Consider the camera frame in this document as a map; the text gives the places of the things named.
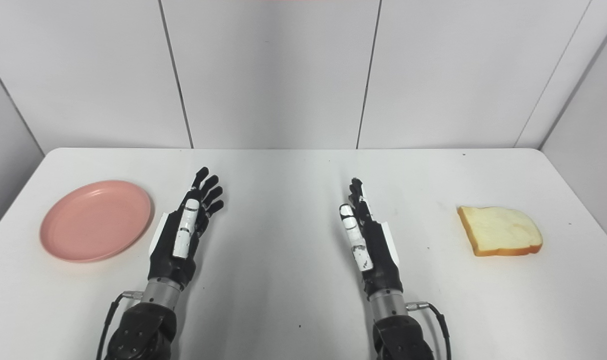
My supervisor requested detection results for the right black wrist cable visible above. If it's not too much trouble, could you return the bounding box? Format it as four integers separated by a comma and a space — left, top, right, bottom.
406, 301, 452, 360

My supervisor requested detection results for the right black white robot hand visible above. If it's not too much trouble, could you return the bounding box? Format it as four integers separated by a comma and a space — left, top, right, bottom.
339, 178, 404, 300

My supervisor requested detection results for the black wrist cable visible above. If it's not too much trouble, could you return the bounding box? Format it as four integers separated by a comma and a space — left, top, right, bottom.
406, 301, 452, 360
95, 290, 144, 360

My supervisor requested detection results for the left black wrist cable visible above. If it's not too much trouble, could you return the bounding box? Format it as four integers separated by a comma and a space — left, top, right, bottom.
95, 290, 144, 360

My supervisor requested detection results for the pink round plate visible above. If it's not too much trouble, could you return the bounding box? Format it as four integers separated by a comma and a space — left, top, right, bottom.
39, 180, 154, 264

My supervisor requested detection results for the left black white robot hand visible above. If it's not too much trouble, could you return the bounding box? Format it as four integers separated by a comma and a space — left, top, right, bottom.
147, 167, 225, 291

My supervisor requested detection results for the slice of bread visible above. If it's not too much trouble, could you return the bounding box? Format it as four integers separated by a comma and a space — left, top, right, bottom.
457, 205, 544, 257

